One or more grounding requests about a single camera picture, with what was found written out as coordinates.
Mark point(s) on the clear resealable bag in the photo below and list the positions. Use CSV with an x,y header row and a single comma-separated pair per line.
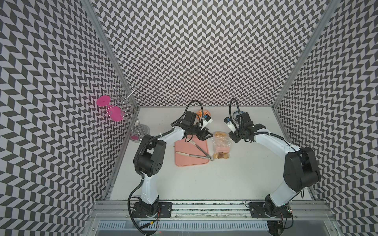
x,y
219,135

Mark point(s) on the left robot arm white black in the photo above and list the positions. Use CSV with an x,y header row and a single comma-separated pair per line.
x,y
150,154

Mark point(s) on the pink plastic tray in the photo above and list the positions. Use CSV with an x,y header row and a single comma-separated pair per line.
x,y
182,161

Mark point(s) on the pink stemmed glass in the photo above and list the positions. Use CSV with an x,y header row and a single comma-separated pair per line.
x,y
108,110

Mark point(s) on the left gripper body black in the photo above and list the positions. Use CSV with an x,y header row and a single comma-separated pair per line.
x,y
196,130

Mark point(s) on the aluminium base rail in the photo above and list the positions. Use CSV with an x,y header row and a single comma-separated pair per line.
x,y
216,218

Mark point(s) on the clear bag with pink contents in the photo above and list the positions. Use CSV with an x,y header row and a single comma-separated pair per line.
x,y
222,146

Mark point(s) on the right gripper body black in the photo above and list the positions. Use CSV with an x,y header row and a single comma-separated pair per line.
x,y
238,134

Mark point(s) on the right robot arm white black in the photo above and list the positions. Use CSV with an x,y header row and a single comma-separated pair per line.
x,y
300,169

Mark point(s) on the orange patterned bowl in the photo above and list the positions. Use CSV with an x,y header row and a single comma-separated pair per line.
x,y
205,112

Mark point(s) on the blue patterned bowl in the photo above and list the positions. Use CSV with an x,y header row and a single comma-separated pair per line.
x,y
236,113

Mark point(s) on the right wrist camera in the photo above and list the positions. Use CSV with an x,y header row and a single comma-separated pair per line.
x,y
229,122

